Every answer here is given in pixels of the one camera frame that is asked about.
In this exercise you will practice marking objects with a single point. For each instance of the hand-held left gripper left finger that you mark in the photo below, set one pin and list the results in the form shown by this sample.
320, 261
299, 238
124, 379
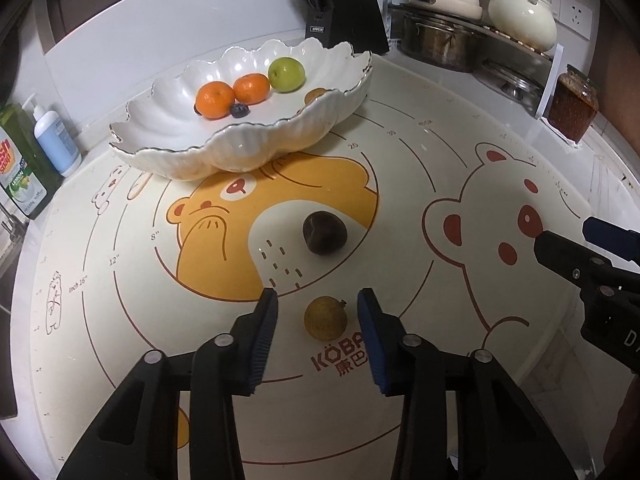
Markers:
262, 340

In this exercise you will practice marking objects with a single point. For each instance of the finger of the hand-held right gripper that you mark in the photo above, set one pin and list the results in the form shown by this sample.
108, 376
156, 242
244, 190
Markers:
610, 232
567, 255

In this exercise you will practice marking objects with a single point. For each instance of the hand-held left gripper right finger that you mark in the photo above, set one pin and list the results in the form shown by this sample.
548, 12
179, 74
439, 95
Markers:
372, 340

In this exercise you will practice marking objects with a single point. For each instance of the tan longan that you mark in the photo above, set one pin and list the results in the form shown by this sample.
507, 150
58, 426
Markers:
316, 95
322, 318

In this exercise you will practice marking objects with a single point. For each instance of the dark brown round fruit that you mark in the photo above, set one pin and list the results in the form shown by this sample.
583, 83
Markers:
324, 232

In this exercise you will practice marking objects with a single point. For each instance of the white scalloped ceramic bowl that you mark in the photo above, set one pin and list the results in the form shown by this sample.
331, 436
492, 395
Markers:
240, 145

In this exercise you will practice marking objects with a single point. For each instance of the dark blueberry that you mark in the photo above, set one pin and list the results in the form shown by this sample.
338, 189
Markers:
240, 110

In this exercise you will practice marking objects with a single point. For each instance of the orange tangerine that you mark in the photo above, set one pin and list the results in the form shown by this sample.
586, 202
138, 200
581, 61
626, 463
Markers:
251, 89
215, 101

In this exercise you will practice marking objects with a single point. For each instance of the green round jujube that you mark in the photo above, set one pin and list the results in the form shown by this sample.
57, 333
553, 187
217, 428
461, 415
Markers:
286, 74

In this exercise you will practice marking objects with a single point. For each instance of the person's right forearm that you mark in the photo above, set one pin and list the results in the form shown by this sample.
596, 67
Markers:
622, 435

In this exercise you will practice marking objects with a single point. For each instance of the glass jar of chili sauce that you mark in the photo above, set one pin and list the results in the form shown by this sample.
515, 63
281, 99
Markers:
572, 105

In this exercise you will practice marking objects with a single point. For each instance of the cream bear print baking mat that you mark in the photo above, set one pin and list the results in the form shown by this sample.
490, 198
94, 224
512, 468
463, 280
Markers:
400, 185

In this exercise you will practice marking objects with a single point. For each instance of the curved pot rack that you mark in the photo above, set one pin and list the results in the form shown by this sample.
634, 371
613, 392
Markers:
550, 80

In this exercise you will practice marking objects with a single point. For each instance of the glass pot lid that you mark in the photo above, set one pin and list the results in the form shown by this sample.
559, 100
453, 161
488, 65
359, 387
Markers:
515, 82

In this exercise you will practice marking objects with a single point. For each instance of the wooden trivet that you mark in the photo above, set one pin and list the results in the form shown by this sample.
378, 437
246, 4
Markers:
520, 42

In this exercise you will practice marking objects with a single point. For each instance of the cream lidded casserole pot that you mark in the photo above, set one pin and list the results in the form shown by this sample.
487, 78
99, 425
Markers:
522, 12

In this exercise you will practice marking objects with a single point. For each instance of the large steel pot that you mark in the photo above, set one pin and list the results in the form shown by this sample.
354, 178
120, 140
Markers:
440, 40

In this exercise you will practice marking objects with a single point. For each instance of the cream shallow pan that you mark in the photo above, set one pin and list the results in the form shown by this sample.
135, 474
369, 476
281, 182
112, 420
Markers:
460, 11

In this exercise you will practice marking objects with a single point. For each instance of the steel faucet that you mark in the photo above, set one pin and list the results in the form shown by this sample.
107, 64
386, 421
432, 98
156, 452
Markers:
10, 225

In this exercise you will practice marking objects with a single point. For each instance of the white blue pump bottle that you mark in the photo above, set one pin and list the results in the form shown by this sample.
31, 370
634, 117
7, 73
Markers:
55, 135

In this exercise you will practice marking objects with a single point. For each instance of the green dish soap bottle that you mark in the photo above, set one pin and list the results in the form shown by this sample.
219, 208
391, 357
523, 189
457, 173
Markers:
20, 160

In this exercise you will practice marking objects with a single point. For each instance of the black knife block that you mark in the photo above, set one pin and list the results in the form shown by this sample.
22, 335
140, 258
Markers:
345, 5

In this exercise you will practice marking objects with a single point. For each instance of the white wall outlet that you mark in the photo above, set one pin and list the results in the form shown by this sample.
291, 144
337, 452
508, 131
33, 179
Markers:
575, 12

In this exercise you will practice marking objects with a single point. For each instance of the dark wooden wall cabinet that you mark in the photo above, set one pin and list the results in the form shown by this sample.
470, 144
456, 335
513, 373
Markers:
65, 0

